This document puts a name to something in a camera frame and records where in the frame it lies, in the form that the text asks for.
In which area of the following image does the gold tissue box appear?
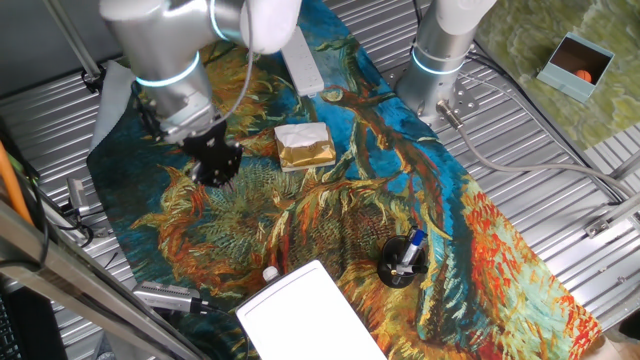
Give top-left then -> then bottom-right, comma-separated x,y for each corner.
273,121 -> 338,173

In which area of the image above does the black pen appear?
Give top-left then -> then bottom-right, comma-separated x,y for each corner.
390,263 -> 430,286

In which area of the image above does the aluminium profile rail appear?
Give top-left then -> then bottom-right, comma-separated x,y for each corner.
583,192 -> 640,239
607,148 -> 640,181

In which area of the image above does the black desktop device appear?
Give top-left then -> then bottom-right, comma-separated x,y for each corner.
0,277 -> 69,360

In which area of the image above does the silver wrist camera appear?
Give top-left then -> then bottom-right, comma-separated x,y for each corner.
159,104 -> 221,146

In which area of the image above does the thick grey cable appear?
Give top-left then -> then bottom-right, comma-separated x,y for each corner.
435,98 -> 639,199

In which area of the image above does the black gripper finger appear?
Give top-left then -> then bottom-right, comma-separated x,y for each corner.
191,160 -> 226,187
224,142 -> 244,191

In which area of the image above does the green patterned mat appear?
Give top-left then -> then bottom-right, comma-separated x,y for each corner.
472,0 -> 640,151

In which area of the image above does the black cable bundle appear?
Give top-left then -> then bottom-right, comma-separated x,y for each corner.
412,0 -> 624,204

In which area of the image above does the metal frame beam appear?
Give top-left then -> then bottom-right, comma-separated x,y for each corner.
0,199 -> 211,360

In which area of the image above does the long silver camera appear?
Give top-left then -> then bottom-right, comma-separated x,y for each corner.
132,280 -> 211,315

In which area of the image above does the sunflower painting cloth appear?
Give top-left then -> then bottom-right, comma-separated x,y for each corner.
85,0 -> 604,360

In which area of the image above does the light blue box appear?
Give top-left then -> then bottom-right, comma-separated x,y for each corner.
536,32 -> 616,105

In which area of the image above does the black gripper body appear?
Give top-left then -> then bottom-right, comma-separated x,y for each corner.
180,123 -> 236,169

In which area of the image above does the thin grey cable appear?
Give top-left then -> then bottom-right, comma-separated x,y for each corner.
214,0 -> 254,126

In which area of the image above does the black pen holder cup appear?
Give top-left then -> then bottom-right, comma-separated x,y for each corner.
376,234 -> 430,290

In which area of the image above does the blue capped marker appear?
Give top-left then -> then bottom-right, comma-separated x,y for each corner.
397,227 -> 428,271

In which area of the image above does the grey tripod pole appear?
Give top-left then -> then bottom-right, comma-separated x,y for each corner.
42,0 -> 106,94

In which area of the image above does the white plastic tray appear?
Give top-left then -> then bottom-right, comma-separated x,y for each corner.
234,258 -> 389,360

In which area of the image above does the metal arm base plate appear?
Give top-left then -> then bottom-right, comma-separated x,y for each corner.
382,64 -> 481,132

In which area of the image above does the white power strip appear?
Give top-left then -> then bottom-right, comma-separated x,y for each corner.
282,27 -> 326,99

